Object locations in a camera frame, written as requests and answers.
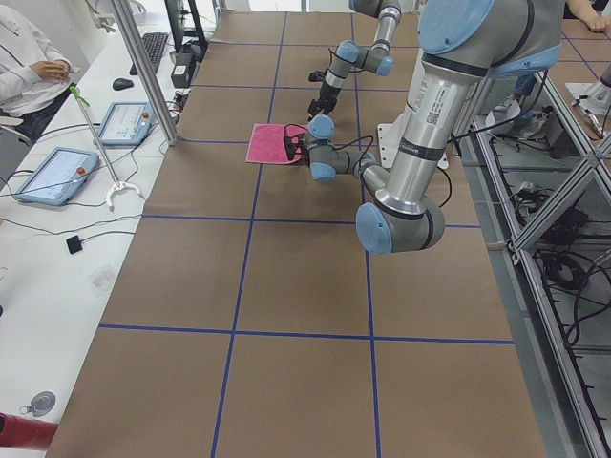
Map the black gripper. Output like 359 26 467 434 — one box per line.
307 81 340 120

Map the pink towel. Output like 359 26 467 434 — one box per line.
245 124 306 165

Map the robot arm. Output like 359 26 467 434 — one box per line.
307 0 402 120
302 1 564 255

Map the black box with label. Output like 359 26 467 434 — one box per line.
171 52 196 89

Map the black monitor stand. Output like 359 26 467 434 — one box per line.
164 0 208 61

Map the black keyboard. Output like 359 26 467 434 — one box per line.
141 31 168 73

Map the far teach pendant tablet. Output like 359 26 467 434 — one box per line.
97 101 156 147

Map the teach pendant tablet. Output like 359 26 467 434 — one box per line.
15 147 99 206
97 101 156 147

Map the black computer mouse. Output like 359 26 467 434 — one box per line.
112 78 134 91

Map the reacher grabber tool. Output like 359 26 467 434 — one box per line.
69 86 144 211

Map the brown paper table cover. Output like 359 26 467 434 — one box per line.
49 12 545 457

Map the near teach pendant tablet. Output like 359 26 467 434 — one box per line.
15 147 99 206

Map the small black square device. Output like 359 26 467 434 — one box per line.
66 235 83 255

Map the seated person white shirt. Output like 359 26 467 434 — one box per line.
1 6 74 142

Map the red cylinder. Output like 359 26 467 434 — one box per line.
0 413 58 451

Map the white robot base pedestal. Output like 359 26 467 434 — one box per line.
377 108 423 169

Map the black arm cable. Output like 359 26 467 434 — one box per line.
280 121 453 208

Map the aluminium frame post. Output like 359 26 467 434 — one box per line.
111 0 178 146

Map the aluminium side frame rail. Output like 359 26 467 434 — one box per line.
448 56 611 458

